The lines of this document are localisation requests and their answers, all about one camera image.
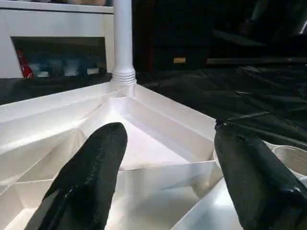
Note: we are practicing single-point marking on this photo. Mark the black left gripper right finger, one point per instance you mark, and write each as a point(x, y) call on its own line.
point(259, 182)

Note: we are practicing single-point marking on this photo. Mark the black plastic mat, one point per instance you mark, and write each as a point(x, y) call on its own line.
point(230, 91)

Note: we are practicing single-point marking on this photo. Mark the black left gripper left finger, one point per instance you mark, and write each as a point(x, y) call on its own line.
point(88, 182)

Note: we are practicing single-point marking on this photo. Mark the black cabinet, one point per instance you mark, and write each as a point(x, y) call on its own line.
point(168, 33)

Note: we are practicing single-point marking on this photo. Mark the white cabinet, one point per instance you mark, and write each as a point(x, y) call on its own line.
point(48, 24)

